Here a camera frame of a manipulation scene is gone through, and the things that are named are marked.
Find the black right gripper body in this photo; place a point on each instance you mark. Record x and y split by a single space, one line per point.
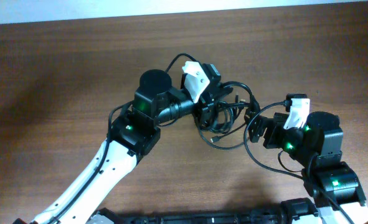
276 139

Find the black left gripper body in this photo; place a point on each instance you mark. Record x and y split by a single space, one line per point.
204 105

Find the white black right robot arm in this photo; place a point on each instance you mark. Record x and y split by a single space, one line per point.
314 140

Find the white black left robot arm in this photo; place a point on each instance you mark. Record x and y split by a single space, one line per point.
133 134

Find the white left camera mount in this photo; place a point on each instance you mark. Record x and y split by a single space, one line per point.
196 81

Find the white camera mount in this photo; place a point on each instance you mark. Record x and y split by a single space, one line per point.
196 81
298 113

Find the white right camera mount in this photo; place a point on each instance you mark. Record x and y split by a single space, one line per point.
298 113

